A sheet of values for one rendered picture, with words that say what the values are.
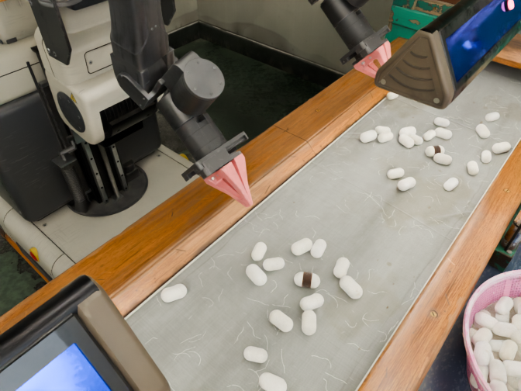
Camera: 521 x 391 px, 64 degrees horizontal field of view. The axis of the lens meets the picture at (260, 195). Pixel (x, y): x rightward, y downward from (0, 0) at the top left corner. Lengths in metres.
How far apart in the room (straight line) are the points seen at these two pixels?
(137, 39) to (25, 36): 0.74
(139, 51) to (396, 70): 0.32
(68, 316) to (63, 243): 1.21
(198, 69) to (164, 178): 0.98
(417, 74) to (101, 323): 0.36
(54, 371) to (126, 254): 0.47
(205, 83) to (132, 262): 0.28
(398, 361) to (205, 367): 0.24
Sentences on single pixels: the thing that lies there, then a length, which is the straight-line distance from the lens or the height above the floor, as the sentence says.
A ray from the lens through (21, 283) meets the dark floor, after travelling 1.75.
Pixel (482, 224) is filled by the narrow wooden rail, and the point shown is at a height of 0.76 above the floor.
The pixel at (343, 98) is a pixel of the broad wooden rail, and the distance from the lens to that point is 0.99.
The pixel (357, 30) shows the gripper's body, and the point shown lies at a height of 0.95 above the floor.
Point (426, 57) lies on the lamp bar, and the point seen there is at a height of 1.09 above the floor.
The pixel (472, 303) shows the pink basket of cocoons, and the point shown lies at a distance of 0.65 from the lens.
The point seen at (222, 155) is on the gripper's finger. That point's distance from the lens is 0.61.
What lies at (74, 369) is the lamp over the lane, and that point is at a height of 1.09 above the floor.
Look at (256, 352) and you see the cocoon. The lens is 0.56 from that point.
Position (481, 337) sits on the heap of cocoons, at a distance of 0.66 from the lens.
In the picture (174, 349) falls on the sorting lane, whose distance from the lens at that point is 0.60.
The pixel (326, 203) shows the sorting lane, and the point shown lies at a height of 0.74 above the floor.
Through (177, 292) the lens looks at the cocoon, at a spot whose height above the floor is 0.76.
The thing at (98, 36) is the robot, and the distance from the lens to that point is 1.03.
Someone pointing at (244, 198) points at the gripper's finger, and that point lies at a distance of 0.63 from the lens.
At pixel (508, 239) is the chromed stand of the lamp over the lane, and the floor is 0.74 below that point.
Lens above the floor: 1.27
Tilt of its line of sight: 44 degrees down
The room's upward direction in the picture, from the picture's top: straight up
